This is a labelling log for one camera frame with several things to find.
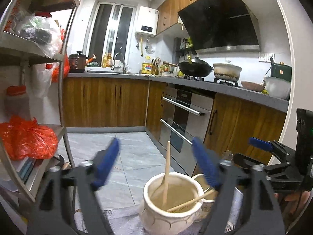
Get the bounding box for light wooden chopstick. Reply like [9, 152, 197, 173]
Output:
[162, 141, 171, 207]

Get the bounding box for wooden lower kitchen cabinets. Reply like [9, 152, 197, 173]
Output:
[63, 78, 286, 163]

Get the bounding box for chrome kitchen faucet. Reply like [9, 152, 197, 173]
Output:
[112, 52, 126, 74]

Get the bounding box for person's right hand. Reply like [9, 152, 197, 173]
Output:
[274, 190, 311, 217]

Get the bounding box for flower-ended metal spoon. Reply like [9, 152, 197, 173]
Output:
[222, 150, 233, 161]

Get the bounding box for white ceramic double utensil holder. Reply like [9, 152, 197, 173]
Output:
[139, 172, 218, 234]

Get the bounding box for white bowl on counter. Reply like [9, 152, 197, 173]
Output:
[264, 77, 291, 100]

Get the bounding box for grey table mat white lines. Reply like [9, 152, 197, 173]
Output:
[74, 189, 243, 234]

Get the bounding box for stainless built-in oven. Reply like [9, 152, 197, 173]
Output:
[159, 85, 215, 176]

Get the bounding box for orange plastic bag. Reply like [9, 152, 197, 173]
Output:
[1, 115, 58, 161]

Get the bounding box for white ceramic cooking pot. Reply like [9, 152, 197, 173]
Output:
[213, 63, 242, 82]

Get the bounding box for black wok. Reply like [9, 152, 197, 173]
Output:
[178, 55, 214, 78]

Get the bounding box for white plastic bag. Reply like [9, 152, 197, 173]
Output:
[30, 63, 59, 99]

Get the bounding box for black range hood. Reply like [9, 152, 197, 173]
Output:
[178, 0, 260, 53]

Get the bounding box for yellow tin can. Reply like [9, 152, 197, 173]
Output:
[141, 63, 153, 74]

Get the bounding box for dark red electric cooker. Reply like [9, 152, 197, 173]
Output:
[68, 51, 86, 73]

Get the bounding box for white water heater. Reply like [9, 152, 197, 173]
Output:
[135, 6, 159, 37]

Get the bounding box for metal storage shelf rack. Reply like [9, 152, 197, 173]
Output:
[1, 0, 79, 205]

